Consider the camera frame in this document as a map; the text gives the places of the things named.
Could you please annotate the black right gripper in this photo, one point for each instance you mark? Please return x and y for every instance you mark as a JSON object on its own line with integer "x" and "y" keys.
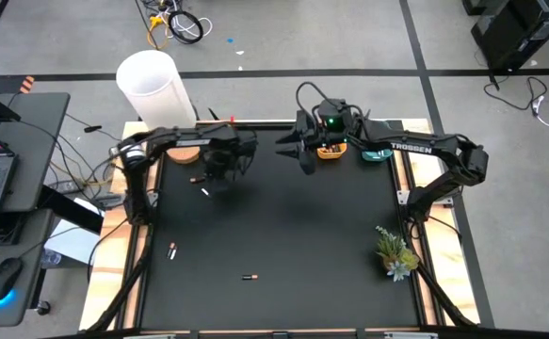
{"x": 326, "y": 132}

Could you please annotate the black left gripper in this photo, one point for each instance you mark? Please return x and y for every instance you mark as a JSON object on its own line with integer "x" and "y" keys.
{"x": 241, "y": 146}

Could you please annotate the yellow plastic bin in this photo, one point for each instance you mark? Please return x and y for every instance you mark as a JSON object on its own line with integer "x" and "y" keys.
{"x": 331, "y": 156}

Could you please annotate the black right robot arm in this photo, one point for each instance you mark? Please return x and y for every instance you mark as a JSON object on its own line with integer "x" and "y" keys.
{"x": 420, "y": 148}

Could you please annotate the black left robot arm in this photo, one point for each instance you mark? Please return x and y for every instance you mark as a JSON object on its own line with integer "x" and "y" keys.
{"x": 180, "y": 139}

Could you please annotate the silver battery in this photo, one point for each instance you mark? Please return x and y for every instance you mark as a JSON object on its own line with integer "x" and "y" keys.
{"x": 205, "y": 192}
{"x": 174, "y": 254}

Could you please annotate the teal plastic bin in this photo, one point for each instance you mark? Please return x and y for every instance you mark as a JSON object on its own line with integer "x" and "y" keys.
{"x": 376, "y": 155}

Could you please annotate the white paper scrap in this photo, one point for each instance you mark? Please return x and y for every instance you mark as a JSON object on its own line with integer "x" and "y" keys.
{"x": 239, "y": 53}

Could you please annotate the white shade table lamp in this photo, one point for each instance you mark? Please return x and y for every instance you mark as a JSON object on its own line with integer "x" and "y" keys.
{"x": 154, "y": 89}

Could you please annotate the potted succulent plant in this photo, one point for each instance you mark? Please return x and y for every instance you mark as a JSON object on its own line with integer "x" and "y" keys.
{"x": 394, "y": 256}

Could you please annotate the wooden side board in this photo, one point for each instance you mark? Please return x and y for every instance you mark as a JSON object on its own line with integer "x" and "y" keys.
{"x": 107, "y": 254}
{"x": 450, "y": 263}

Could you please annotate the white box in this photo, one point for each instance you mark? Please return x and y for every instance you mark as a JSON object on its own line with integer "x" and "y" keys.
{"x": 74, "y": 242}

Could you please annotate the black side desk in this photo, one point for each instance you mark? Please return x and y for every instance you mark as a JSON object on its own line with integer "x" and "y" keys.
{"x": 34, "y": 141}

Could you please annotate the orange black striped marker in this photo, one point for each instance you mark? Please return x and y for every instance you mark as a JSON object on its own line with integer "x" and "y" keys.
{"x": 27, "y": 84}

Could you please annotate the black caster wheel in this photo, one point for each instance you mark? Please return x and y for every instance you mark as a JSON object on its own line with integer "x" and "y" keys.
{"x": 43, "y": 308}

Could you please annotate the large black equipment case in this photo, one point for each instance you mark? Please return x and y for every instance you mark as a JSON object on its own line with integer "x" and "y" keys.
{"x": 523, "y": 28}

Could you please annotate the black mouse with blue light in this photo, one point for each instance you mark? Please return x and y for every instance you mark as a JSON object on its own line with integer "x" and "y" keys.
{"x": 2, "y": 279}

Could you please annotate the silver frame bracket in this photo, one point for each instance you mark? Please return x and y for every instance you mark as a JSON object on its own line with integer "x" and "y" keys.
{"x": 149, "y": 336}
{"x": 410, "y": 335}

